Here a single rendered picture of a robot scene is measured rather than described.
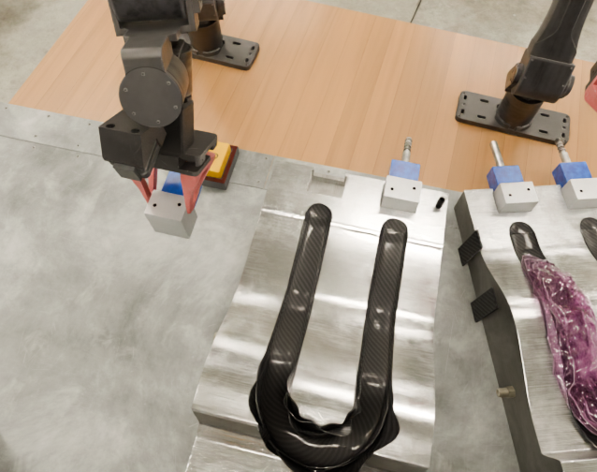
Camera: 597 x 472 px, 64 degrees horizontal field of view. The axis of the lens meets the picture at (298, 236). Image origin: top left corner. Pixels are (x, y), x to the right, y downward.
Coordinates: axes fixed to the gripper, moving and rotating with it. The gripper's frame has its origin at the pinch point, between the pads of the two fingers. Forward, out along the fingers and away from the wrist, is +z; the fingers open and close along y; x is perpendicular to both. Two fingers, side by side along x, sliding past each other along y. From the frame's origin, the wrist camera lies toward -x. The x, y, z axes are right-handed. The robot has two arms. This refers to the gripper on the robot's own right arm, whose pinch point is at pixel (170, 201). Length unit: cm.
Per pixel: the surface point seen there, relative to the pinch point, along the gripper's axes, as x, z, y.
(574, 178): 23, -4, 55
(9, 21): 153, 29, -142
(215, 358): -14.7, 9.6, 11.3
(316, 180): 15.7, 1.3, 16.9
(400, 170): 15.4, -3.1, 28.8
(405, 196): 10.4, -2.0, 29.9
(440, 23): 191, 7, 46
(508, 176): 22, -3, 46
